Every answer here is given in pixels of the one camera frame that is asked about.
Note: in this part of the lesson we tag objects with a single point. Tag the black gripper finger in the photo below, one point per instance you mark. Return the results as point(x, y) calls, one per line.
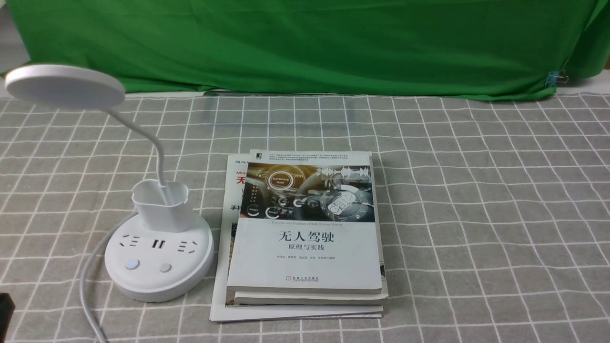
point(7, 308)

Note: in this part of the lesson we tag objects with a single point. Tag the white desk lamp with socket base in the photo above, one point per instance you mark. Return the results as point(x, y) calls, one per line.
point(166, 248)

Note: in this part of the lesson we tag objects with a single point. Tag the thin white bottom magazine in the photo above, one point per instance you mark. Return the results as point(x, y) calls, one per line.
point(221, 310)

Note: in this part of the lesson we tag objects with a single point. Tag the white self-driving book on top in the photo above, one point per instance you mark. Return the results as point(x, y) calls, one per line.
point(305, 247)

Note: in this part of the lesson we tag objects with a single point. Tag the middle book in stack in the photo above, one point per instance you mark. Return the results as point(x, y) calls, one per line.
point(310, 299)

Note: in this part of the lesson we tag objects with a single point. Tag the grey checked tablecloth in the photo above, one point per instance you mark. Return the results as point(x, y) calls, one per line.
point(494, 216)

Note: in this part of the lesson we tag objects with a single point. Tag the green backdrop cloth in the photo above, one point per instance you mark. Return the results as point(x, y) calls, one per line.
point(488, 50)

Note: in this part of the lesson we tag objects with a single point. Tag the blue binder clip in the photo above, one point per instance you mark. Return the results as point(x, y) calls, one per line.
point(556, 78)

